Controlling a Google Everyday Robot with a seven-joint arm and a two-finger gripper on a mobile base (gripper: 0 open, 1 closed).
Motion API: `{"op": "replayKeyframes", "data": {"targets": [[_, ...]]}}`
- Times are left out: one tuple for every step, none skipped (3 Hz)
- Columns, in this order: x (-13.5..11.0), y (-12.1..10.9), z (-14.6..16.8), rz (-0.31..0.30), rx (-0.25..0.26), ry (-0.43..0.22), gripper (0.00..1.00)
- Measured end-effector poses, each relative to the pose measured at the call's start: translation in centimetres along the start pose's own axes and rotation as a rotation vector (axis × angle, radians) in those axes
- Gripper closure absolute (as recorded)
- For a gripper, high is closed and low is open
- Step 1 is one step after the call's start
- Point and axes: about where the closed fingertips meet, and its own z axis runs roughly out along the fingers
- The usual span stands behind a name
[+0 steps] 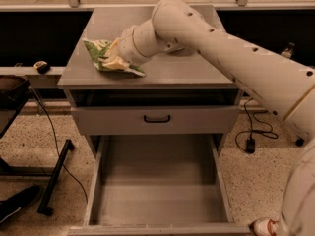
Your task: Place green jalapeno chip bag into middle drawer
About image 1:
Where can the black tape measure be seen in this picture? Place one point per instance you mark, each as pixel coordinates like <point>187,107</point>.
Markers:
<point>42,67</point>

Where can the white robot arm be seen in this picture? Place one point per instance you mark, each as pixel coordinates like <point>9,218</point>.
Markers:
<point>284,87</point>

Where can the black wheeled stand leg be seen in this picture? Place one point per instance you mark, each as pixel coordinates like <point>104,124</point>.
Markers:
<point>299,142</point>

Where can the closed grey upper drawer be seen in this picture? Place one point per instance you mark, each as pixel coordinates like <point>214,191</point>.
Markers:
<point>129,120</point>

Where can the open grey lower drawer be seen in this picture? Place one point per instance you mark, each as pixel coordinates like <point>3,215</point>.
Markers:
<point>159,185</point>

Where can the green jalapeno chip bag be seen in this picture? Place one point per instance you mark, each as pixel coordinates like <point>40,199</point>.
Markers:
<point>97,48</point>

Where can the black drawer handle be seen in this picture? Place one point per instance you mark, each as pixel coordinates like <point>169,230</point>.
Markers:
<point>156,120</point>

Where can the white and red sneaker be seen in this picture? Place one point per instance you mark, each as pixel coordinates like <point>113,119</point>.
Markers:
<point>265,227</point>

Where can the grey drawer cabinet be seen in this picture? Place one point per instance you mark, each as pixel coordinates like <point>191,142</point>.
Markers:
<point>169,81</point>

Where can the small clear bottle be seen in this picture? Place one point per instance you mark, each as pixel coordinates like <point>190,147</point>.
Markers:
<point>288,51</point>

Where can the black shoe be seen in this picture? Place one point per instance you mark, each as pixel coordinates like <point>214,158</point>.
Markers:
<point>18,201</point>

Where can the black desk with leg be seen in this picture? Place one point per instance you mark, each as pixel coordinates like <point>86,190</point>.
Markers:
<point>14,94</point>

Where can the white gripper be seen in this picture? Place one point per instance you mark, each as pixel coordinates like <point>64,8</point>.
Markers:
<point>126,47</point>

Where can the white paper bowl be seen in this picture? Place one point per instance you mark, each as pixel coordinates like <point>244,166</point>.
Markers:
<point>182,52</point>

